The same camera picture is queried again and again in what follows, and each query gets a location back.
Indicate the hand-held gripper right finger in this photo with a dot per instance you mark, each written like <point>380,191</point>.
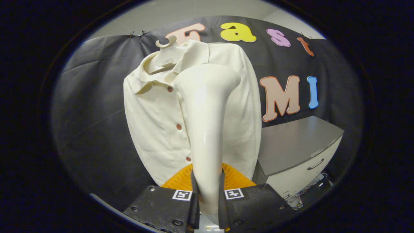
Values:
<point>255,205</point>

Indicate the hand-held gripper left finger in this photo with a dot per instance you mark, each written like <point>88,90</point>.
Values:
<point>158,207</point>

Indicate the cream button shirt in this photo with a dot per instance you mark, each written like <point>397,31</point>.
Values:
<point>152,123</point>

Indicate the black box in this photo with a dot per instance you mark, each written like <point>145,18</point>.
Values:
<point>315,191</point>

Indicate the grey cabinet with drawer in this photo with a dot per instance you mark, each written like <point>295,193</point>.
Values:
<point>291,145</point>

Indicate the black backdrop cloth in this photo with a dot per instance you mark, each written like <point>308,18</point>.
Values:
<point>97,113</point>

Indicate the cream plastic hanger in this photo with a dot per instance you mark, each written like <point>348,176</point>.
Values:
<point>165,63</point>

